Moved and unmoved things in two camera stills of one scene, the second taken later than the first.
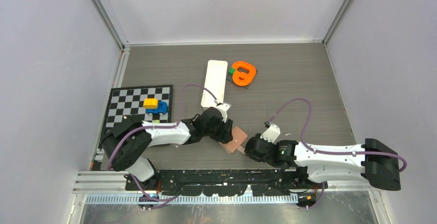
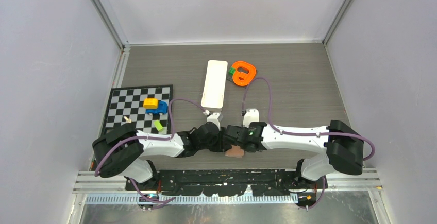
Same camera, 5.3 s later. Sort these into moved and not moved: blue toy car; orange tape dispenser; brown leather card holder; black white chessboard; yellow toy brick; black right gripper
Moved: black right gripper; brown leather card holder
Not moved: black white chessboard; orange tape dispenser; blue toy car; yellow toy brick
